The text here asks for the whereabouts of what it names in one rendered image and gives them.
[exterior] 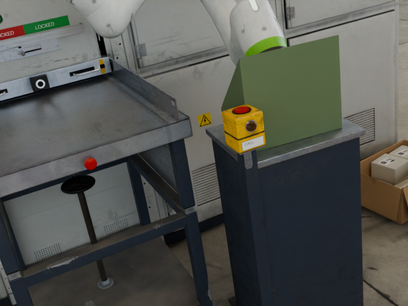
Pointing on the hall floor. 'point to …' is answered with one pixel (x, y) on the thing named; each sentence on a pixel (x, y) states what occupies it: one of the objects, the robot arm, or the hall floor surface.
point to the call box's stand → (255, 227)
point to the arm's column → (300, 227)
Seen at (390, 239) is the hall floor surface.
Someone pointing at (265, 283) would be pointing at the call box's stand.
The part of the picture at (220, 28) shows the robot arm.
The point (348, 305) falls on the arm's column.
